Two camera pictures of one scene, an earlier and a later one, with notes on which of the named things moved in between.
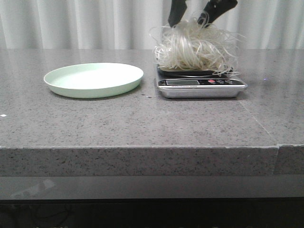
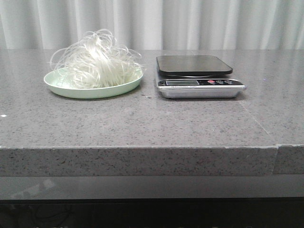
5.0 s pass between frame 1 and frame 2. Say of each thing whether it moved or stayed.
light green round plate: stayed
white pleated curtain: stayed
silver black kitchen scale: stayed
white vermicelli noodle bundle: moved
